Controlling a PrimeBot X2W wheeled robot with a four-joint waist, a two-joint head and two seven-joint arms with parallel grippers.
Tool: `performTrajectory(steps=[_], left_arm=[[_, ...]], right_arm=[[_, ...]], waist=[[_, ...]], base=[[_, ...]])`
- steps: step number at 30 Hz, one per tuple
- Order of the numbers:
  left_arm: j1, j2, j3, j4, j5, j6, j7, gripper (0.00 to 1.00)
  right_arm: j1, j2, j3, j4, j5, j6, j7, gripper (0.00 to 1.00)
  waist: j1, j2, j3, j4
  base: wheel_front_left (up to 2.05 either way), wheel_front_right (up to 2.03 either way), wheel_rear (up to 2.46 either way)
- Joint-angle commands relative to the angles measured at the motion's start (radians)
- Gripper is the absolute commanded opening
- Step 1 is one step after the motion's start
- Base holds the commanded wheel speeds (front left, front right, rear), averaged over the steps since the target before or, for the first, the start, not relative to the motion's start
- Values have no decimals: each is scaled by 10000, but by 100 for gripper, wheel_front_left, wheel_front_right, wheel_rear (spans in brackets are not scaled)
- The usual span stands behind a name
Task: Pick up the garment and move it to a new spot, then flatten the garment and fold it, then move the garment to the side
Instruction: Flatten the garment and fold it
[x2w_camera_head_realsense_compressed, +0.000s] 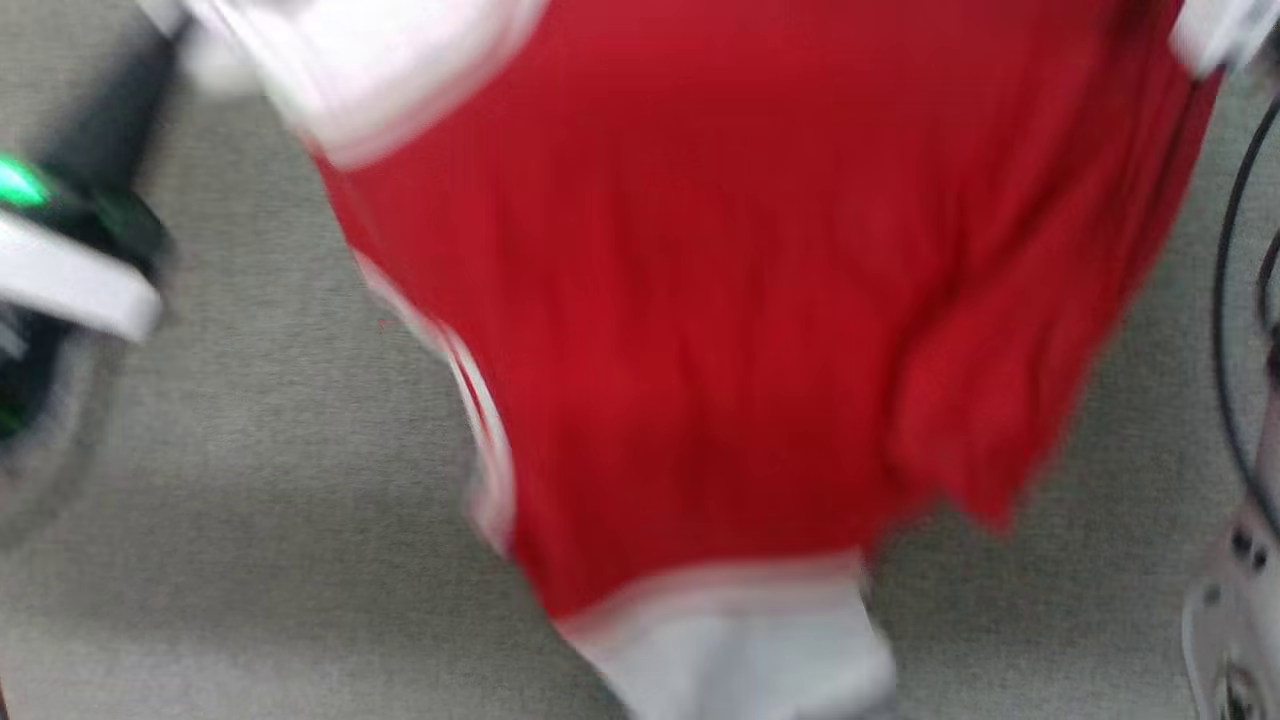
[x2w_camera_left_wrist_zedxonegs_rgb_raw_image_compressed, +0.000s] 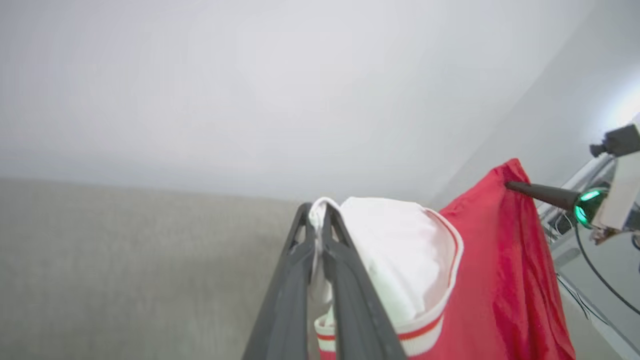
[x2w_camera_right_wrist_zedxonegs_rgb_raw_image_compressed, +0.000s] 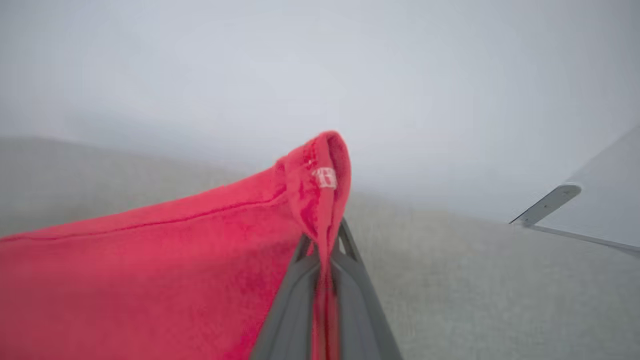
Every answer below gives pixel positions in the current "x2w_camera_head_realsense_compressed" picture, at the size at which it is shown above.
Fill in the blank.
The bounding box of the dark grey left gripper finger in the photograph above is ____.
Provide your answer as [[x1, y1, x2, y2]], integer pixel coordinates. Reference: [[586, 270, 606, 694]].
[[58, 30, 193, 199]]

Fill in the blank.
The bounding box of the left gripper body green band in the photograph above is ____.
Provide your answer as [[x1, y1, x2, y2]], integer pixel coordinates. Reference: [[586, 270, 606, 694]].
[[0, 148, 177, 289]]

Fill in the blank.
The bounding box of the grey fabric sofa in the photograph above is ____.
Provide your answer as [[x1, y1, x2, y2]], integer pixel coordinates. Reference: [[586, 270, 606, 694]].
[[0, 0, 1280, 720]]

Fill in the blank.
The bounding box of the red and white garment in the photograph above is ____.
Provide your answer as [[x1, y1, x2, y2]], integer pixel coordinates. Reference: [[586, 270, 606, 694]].
[[140, 0, 1280, 720]]

